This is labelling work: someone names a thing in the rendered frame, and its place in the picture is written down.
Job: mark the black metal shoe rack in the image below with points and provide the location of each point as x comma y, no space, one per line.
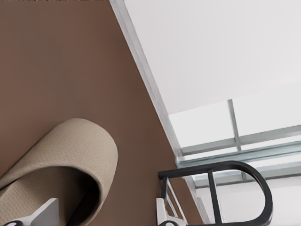
261,186

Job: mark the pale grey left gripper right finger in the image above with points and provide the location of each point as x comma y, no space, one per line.
161,209

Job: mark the silver frame post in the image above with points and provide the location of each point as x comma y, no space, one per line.
235,128

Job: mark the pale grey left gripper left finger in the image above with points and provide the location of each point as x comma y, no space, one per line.
44,212

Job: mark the beige fabric slipper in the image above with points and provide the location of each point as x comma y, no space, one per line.
77,150

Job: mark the silver frame rail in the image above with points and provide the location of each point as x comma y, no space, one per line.
237,155

